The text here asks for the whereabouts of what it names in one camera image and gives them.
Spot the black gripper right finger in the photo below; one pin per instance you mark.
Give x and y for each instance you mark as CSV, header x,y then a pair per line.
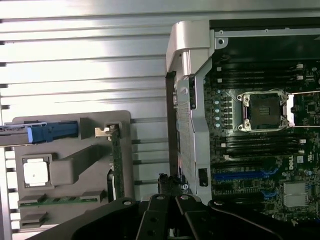
x,y
190,220

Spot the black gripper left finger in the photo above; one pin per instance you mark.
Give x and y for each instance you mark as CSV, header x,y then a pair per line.
x,y
155,217

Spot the blue expansion slot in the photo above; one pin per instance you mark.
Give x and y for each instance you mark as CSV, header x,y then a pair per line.
x,y
237,175

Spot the open black pc case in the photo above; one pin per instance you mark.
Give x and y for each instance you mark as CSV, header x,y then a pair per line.
x,y
192,140

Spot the green motherboard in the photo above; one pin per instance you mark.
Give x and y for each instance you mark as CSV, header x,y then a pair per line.
x,y
250,160

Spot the green ram stick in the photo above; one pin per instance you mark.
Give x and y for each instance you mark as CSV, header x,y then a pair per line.
x,y
62,201

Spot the gray parts rack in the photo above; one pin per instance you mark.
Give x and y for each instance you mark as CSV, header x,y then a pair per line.
x,y
75,165

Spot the silver chipset heatsink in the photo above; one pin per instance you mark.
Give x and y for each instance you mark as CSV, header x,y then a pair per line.
x,y
295,195

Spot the silver cpu chip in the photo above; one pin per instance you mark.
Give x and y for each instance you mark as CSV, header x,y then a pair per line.
x,y
35,173

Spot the hard disk blue carrier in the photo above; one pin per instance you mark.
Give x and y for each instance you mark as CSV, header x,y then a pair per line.
x,y
57,130

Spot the cpu socket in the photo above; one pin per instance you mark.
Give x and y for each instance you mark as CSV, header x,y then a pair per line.
x,y
265,110

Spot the metal socket cover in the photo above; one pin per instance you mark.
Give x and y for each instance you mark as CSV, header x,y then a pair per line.
x,y
293,110

